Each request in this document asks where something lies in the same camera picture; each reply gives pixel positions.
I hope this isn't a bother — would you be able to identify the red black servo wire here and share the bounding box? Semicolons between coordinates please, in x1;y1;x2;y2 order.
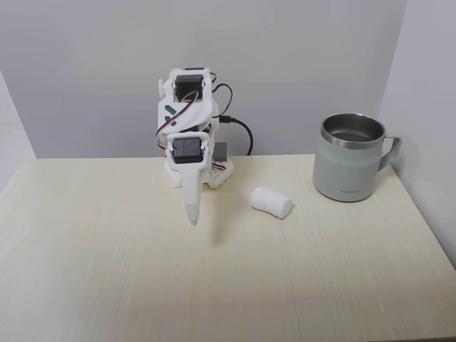
155;90;201;152

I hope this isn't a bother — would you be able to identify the pale green steel mug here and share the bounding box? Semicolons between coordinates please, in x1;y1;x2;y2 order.
312;112;403;204

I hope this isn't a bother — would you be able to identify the black power cable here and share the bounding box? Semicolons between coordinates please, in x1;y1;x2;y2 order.
219;115;254;157

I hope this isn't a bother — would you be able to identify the white gauze dressing roll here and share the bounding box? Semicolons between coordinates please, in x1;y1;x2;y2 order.
249;185;295;220

